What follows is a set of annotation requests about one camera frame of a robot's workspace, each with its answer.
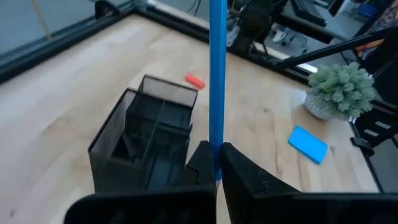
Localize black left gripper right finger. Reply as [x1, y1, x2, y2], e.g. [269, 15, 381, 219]
[220, 142, 398, 224]

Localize blue pencil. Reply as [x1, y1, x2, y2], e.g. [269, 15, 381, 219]
[208, 0, 228, 182]

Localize small potted green plant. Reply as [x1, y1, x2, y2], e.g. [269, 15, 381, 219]
[303, 62, 377, 121]

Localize black aluminium table frame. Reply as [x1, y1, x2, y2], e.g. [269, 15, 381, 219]
[0, 0, 398, 194]

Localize black mesh desk organizer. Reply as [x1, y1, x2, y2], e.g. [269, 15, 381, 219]
[88, 73, 199, 192]

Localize yellow hanging cable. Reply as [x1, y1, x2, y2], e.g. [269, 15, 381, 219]
[29, 0, 52, 41]

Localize orange eraser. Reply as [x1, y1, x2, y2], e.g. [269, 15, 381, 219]
[185, 73, 206, 90]

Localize colourful patterned quilt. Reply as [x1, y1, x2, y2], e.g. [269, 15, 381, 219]
[371, 0, 398, 32]

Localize black box with white labels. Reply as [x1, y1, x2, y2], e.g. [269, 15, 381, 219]
[353, 105, 398, 150]

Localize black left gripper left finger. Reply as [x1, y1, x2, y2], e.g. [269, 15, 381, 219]
[63, 140, 218, 224]

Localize blue sticky note pad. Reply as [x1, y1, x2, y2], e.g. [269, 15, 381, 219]
[287, 125, 329, 165]

